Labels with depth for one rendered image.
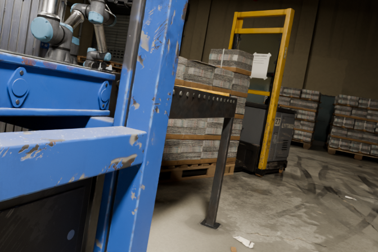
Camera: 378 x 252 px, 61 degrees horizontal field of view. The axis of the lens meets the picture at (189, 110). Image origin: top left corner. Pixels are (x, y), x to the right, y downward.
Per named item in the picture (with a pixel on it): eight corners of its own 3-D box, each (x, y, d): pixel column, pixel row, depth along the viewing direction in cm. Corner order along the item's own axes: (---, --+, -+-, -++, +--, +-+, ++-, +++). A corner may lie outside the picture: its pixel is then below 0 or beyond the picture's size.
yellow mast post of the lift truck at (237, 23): (210, 152, 399) (234, 12, 390) (214, 152, 406) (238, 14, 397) (215, 154, 393) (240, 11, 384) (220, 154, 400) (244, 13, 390)
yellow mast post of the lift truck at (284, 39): (255, 167, 354) (283, 8, 345) (259, 166, 361) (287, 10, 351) (261, 169, 348) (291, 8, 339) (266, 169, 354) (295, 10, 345)
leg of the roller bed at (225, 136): (207, 221, 203) (226, 116, 199) (216, 224, 200) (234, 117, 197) (204, 224, 197) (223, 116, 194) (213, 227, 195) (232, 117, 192)
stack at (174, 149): (93, 172, 264) (108, 73, 260) (189, 166, 349) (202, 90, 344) (120, 188, 238) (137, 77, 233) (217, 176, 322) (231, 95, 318)
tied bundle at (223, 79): (183, 87, 323) (187, 64, 321) (202, 90, 344) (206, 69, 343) (211, 91, 296) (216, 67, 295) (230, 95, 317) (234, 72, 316)
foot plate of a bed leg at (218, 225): (203, 217, 208) (203, 216, 208) (224, 224, 202) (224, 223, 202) (196, 224, 195) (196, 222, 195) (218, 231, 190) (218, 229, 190)
